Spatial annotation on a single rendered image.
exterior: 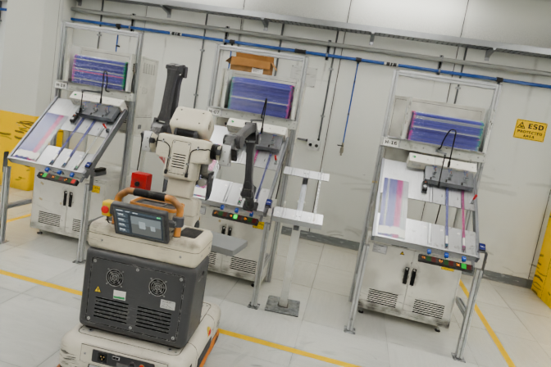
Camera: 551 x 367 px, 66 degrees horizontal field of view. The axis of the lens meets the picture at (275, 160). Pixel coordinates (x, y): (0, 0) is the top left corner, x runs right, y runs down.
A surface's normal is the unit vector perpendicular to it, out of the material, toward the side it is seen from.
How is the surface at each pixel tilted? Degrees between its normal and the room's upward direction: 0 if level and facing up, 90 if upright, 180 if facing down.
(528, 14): 90
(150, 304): 90
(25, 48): 90
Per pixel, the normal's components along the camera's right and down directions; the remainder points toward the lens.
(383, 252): -0.19, 0.09
